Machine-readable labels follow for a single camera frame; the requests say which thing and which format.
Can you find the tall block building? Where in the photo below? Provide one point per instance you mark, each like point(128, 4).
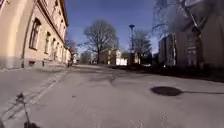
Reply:
point(166, 50)

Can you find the large bare tree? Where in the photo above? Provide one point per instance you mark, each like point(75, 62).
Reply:
point(99, 50)

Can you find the yellow building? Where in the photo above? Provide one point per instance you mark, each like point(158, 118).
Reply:
point(115, 57)

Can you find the grey asphalt road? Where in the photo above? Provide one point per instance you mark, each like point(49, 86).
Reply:
point(110, 103)

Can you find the street lamp pole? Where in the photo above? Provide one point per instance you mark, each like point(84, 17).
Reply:
point(132, 43)

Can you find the dark building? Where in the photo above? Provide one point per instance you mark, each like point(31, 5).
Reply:
point(208, 40)

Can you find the low dark hedge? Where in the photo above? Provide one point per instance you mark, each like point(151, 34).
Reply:
point(173, 71)

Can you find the beige stone building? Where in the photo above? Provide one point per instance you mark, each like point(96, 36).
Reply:
point(20, 36)

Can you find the cobblestone gutter strip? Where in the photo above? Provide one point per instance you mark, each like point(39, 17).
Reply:
point(36, 93)

